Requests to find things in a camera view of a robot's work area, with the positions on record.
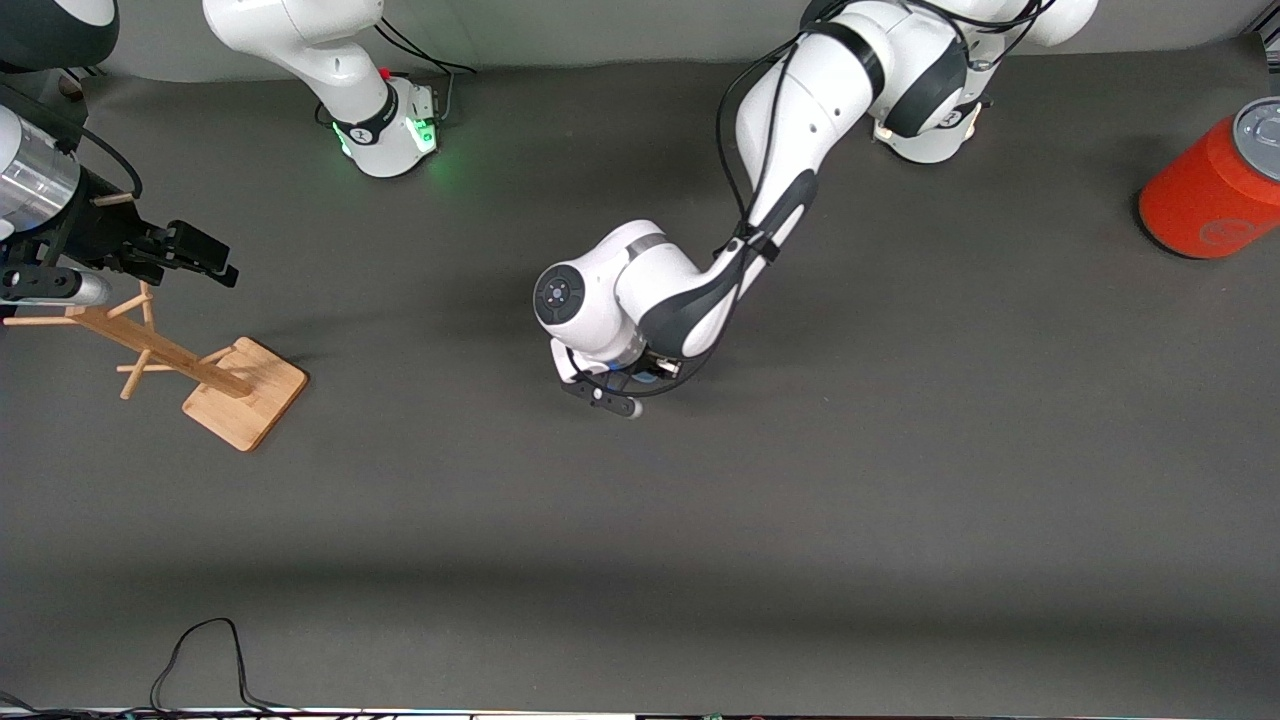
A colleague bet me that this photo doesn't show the orange can with silver lid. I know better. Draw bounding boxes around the orange can with silver lid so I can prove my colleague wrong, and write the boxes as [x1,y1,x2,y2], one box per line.
[1138,97,1280,261]

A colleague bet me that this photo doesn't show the thin black cable loop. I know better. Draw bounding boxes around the thin black cable loop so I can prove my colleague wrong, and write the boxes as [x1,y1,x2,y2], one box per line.
[148,617,306,717]

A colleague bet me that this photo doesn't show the wooden cup rack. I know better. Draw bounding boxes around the wooden cup rack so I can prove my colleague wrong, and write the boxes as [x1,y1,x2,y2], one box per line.
[3,280,309,453]

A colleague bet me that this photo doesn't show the black right arm base cables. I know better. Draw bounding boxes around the black right arm base cables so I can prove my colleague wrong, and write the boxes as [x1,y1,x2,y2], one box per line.
[368,15,479,126]

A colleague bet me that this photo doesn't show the dark grey table mat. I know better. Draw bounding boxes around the dark grey table mat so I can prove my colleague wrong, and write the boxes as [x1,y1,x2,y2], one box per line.
[0,40,1280,716]

